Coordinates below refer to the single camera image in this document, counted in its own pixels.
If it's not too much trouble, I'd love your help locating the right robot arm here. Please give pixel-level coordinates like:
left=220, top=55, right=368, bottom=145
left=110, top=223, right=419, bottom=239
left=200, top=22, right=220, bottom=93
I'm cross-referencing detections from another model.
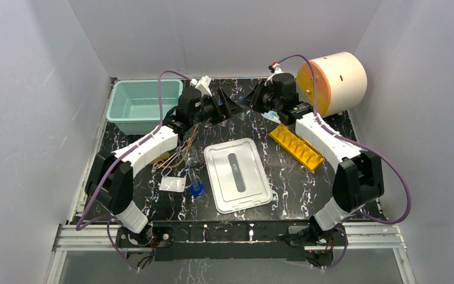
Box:
left=240, top=73, right=384, bottom=245

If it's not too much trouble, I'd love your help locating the purple cable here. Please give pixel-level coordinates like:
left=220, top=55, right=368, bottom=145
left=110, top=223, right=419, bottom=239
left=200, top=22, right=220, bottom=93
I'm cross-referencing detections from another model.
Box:
left=74, top=70, right=194, bottom=232
left=268, top=54, right=413, bottom=225

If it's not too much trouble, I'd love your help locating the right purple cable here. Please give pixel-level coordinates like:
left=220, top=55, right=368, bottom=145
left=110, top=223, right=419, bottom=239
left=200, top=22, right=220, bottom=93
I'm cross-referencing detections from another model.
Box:
left=268, top=54, right=413, bottom=225

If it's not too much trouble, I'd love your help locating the cylindrical drawer cabinet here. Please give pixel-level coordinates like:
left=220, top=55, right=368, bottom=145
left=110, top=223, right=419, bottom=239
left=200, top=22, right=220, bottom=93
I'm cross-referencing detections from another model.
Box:
left=310, top=51, right=367, bottom=118

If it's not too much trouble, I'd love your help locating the blue packaged item card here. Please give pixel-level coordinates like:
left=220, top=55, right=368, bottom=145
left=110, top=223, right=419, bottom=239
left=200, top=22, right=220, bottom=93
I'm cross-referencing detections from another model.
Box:
left=261, top=111, right=281, bottom=124

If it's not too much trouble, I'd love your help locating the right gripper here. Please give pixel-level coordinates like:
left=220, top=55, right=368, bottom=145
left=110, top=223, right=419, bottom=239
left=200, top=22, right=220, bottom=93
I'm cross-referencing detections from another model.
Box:
left=239, top=80, right=282, bottom=114

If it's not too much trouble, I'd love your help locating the aluminium frame rail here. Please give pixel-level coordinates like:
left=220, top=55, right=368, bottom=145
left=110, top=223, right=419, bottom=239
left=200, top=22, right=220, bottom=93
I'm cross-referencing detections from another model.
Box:
left=53, top=222, right=406, bottom=251

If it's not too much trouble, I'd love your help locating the teal plastic bin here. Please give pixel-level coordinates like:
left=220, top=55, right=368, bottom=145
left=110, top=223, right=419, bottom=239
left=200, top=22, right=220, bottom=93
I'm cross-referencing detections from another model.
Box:
left=106, top=79, right=183, bottom=135

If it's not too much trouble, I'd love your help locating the yellow test tube rack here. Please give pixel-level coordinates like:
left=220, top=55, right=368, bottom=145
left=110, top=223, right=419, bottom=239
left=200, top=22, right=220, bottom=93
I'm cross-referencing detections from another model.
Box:
left=269, top=124, right=325, bottom=172

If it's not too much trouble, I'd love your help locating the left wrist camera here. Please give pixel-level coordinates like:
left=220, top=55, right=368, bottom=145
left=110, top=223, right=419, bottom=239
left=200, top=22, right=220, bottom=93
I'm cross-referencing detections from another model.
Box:
left=189, top=75, right=212, bottom=96

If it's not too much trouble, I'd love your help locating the white plastic box lid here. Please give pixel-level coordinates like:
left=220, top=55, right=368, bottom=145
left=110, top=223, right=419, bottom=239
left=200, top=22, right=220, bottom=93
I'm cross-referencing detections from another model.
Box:
left=203, top=138, right=273, bottom=214

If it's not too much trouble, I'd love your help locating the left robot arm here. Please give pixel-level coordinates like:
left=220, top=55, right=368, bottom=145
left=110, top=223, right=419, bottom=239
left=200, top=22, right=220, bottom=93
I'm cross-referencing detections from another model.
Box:
left=85, top=88, right=243, bottom=246

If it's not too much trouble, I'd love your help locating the blue capped clear tube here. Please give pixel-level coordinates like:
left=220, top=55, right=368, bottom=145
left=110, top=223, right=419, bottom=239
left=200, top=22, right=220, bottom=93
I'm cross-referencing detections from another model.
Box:
left=187, top=168, right=204, bottom=197

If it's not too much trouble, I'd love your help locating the small white plastic bag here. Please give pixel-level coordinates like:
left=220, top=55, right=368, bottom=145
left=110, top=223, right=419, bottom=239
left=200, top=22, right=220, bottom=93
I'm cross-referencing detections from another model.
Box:
left=159, top=176, right=186, bottom=193

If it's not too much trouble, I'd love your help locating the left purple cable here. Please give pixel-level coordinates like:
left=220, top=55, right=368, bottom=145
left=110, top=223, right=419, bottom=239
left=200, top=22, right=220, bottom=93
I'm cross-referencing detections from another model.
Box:
left=74, top=70, right=194, bottom=232

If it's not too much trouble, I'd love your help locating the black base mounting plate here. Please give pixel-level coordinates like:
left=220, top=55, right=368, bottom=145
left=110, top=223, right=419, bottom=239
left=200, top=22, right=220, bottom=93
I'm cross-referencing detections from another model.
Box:
left=115, top=221, right=346, bottom=266

